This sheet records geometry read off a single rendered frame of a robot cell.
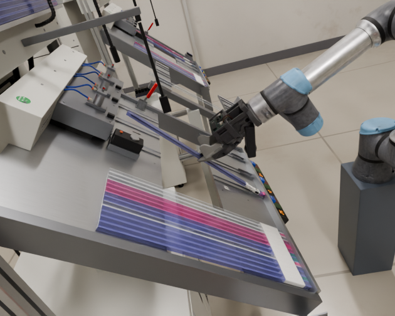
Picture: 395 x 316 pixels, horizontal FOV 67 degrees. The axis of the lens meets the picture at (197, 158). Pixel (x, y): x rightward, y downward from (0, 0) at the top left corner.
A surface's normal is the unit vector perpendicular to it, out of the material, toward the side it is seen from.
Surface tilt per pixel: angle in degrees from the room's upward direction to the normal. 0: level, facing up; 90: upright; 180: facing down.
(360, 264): 90
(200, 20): 90
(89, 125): 90
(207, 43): 90
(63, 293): 0
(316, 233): 0
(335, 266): 0
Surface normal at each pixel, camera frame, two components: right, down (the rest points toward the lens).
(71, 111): 0.14, 0.52
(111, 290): -0.23, -0.81
